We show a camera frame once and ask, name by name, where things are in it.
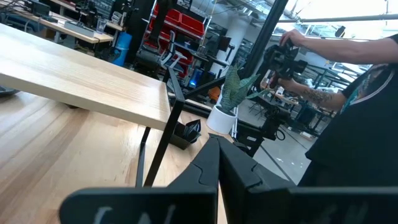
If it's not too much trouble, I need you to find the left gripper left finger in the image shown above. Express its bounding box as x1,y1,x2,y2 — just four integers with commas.
58,134,220,224

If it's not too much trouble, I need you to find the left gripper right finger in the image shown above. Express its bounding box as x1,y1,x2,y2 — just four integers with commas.
219,136,398,224

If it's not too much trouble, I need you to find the black wavy square plate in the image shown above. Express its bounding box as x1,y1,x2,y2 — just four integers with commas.
169,119,202,151

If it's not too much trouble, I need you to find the potted snake plant white pot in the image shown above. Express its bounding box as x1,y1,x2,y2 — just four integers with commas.
206,63,271,135

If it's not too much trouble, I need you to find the person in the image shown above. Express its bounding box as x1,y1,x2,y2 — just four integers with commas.
278,29,398,187

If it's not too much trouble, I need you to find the person's hand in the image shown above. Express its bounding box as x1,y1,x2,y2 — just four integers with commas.
276,77,301,94
279,29,307,48

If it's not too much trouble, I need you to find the grey office chair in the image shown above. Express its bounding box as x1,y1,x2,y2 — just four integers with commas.
157,30,189,74

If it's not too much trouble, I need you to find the blue cylindrical bin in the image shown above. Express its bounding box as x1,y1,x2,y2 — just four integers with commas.
112,30,133,68

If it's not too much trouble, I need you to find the red bin storage rack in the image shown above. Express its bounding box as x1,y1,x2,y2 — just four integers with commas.
141,1,208,78

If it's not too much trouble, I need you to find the wooden workbench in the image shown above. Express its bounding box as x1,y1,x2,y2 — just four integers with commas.
0,0,115,44

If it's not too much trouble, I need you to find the clear plastic cup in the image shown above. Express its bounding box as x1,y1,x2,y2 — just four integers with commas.
95,17,108,34

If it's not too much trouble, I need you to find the grey box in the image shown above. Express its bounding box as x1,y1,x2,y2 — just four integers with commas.
63,21,96,38

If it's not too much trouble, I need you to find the wooden riser shelf black frame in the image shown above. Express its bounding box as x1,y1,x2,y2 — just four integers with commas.
0,23,187,188

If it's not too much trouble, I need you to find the black overhead rig frame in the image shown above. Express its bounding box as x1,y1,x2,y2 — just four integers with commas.
241,0,290,80

